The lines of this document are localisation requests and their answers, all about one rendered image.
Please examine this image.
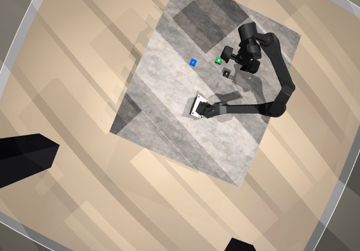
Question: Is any green block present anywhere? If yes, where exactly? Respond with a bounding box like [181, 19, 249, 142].
[215, 57, 222, 65]

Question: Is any blue block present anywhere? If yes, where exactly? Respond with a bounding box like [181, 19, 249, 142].
[190, 59, 196, 67]

